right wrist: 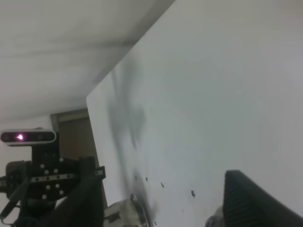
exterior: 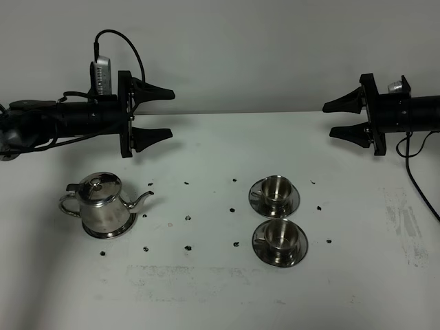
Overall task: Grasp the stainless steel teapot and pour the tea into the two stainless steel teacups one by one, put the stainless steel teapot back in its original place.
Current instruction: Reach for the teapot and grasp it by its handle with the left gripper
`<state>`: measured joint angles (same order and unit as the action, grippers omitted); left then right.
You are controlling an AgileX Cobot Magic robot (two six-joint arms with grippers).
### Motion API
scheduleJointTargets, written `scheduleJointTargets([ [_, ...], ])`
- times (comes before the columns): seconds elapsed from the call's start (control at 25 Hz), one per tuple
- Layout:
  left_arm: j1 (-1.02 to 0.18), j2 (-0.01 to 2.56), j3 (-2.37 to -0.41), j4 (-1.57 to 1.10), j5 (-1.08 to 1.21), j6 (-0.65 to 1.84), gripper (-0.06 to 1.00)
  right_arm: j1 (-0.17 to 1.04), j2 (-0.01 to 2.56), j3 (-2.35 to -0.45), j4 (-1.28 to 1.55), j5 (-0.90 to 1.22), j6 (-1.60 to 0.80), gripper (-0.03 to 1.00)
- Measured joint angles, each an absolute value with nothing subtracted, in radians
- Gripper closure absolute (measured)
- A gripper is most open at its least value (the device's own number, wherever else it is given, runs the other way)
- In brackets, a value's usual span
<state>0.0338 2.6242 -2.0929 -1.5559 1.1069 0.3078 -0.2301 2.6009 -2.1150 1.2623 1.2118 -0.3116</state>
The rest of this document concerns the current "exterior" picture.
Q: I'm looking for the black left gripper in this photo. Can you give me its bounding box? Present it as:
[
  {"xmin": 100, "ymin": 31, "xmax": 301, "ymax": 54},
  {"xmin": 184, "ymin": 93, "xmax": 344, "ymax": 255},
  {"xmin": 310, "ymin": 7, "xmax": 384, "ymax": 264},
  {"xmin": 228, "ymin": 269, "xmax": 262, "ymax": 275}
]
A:
[{"xmin": 118, "ymin": 71, "xmax": 175, "ymax": 158}]

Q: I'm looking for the stainless steel teacup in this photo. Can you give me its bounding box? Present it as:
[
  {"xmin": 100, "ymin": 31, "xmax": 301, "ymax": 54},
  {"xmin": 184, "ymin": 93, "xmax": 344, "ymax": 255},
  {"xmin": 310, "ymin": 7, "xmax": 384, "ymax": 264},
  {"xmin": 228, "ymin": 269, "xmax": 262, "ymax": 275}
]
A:
[
  {"xmin": 250, "ymin": 175, "xmax": 294, "ymax": 205},
  {"xmin": 253, "ymin": 219, "xmax": 299, "ymax": 252}
]

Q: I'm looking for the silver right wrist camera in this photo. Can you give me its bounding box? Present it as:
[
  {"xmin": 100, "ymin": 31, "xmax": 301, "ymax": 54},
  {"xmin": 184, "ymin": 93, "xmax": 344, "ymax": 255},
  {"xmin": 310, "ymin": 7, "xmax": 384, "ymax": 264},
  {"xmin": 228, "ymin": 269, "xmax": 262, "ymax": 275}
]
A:
[{"xmin": 388, "ymin": 80, "xmax": 404, "ymax": 94}]

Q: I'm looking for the black right camera cable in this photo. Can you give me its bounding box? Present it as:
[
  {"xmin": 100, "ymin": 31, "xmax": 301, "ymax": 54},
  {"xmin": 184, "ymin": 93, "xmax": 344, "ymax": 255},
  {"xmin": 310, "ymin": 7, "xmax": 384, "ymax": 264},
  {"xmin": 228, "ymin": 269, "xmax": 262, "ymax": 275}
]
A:
[{"xmin": 395, "ymin": 131, "xmax": 440, "ymax": 221}]

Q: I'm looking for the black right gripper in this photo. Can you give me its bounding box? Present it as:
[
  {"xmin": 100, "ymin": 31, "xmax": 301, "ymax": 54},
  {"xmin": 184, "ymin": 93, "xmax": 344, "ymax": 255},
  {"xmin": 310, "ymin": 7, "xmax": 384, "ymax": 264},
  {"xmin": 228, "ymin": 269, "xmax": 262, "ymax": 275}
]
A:
[{"xmin": 322, "ymin": 74, "xmax": 411, "ymax": 156}]

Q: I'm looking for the far stainless steel teacup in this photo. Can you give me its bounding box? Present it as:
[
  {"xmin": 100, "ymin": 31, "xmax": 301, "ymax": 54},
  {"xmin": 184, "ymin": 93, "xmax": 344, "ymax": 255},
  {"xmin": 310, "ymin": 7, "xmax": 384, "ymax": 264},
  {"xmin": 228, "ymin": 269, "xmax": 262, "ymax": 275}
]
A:
[{"xmin": 250, "ymin": 175, "xmax": 294, "ymax": 205}]

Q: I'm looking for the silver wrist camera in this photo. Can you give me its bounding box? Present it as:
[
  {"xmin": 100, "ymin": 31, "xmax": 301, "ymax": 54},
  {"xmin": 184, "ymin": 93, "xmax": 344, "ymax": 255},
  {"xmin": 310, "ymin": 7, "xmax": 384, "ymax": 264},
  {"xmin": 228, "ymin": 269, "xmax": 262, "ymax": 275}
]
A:
[
  {"xmin": 90, "ymin": 55, "xmax": 112, "ymax": 96},
  {"xmin": 388, "ymin": 80, "xmax": 404, "ymax": 94}
]

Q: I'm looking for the near stainless steel saucer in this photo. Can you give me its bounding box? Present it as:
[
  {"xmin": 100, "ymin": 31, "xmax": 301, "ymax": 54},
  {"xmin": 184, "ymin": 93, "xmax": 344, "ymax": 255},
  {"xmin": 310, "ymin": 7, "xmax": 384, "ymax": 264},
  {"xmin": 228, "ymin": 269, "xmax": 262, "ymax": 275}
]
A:
[{"xmin": 252, "ymin": 226, "xmax": 309, "ymax": 268}]

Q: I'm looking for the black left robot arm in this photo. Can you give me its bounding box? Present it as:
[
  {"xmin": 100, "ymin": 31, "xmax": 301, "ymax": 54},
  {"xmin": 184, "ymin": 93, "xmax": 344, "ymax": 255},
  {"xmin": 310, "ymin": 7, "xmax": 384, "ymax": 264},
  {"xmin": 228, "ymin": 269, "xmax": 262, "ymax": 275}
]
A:
[{"xmin": 1, "ymin": 71, "xmax": 175, "ymax": 161}]

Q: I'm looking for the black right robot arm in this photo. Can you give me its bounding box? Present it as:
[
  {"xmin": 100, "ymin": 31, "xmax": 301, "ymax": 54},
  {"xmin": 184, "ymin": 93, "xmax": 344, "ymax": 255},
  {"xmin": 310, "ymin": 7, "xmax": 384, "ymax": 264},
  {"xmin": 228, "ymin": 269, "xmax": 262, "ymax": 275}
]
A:
[{"xmin": 322, "ymin": 74, "xmax": 439, "ymax": 156}]

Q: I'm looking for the stainless steel teapot saucer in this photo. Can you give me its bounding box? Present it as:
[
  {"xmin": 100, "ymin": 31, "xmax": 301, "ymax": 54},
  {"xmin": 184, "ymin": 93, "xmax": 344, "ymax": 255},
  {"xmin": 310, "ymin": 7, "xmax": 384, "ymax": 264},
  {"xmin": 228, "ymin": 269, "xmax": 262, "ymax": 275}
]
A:
[{"xmin": 82, "ymin": 214, "xmax": 136, "ymax": 239}]

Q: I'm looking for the near stainless steel teacup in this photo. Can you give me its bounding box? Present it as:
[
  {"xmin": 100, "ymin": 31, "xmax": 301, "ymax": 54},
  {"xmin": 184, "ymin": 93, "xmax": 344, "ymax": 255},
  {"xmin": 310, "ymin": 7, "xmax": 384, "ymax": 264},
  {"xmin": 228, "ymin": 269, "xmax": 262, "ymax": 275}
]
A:
[{"xmin": 253, "ymin": 219, "xmax": 299, "ymax": 252}]

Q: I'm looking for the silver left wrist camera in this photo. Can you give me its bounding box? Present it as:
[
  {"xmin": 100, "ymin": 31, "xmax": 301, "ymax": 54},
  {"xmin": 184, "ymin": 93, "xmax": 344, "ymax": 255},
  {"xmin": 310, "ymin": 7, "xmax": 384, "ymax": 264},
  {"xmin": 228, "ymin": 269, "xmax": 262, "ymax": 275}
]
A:
[{"xmin": 90, "ymin": 55, "xmax": 112, "ymax": 96}]

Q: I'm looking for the far stainless steel saucer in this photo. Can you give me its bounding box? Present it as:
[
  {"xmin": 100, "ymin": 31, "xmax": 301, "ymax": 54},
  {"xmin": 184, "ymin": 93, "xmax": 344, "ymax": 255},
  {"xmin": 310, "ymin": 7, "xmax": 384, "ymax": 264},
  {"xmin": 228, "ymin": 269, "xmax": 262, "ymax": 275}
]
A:
[{"xmin": 248, "ymin": 180, "xmax": 300, "ymax": 218}]

